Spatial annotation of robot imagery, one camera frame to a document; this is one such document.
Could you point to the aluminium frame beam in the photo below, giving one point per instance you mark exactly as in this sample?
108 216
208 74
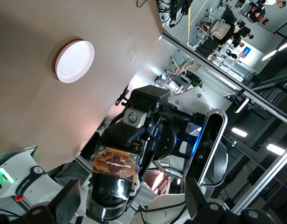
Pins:
204 63

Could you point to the blue sign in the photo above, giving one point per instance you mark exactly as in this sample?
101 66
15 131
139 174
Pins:
246 52

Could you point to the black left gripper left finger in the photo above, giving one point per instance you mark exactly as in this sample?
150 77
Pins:
62 210

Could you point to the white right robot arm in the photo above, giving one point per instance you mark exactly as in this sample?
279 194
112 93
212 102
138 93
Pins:
48 186

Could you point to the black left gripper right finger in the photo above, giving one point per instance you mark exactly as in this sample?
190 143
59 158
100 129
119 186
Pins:
204 214

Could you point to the pink round plate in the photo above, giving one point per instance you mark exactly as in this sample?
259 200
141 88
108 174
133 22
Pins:
73 61

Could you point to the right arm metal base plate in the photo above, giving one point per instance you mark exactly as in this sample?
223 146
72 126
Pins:
22 152

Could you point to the person in dark clothes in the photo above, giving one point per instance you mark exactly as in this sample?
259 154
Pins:
243 32
256 14

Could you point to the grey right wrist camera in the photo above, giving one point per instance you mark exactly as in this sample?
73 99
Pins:
208 144

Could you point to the ceiling light strip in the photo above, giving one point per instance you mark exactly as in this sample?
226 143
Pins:
239 132
275 149

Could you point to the green potted plant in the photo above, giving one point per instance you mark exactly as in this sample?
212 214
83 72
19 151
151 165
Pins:
196 81

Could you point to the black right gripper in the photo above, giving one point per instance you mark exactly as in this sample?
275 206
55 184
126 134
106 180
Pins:
148 98

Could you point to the beige office chair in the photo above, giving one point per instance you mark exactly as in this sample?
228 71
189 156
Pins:
191 66
220 29

